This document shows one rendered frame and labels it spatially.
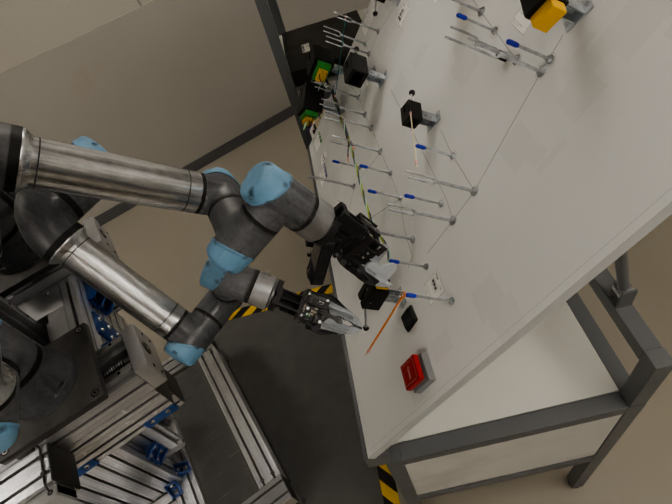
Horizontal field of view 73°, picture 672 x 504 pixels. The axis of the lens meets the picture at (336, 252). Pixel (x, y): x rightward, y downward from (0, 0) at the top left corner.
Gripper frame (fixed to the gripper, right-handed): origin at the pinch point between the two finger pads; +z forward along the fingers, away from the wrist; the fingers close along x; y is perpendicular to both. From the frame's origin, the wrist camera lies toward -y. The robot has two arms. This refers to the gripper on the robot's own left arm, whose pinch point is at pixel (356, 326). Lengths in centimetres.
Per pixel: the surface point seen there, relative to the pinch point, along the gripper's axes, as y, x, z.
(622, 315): 17, 21, 49
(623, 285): 21, 26, 44
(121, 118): -194, 75, -147
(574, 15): 46, 52, 5
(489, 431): -0.6, -11.5, 38.0
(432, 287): 17.2, 11.7, 7.9
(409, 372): 17.7, -4.9, 8.7
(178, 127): -212, 90, -119
